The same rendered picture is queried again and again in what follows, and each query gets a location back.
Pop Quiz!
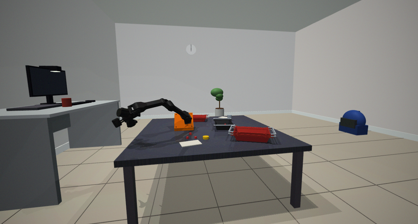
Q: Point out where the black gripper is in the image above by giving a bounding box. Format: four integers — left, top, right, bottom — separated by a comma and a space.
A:
112, 117, 131, 128

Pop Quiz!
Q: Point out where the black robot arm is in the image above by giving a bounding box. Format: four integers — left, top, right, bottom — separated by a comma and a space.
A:
117, 98, 192, 127

